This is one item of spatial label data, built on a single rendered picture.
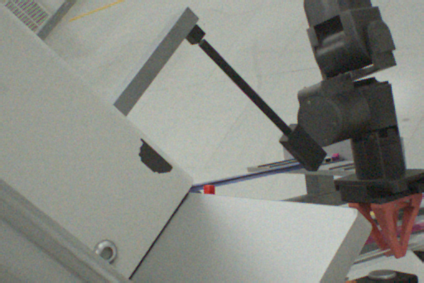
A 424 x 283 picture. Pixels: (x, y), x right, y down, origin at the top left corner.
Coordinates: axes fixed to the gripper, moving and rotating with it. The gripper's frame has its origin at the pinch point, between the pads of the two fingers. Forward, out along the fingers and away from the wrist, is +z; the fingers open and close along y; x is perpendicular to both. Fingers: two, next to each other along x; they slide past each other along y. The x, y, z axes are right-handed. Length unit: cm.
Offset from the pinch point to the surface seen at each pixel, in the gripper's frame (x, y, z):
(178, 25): -30.6, 11.7, -28.6
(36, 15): 253, -757, -129
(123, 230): -51, 39, -19
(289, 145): -21.3, 11.3, -16.8
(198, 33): -28.7, 11.5, -27.7
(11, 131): -54, 39, -23
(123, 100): -36.6, 11.6, -23.5
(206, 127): 142, -264, 1
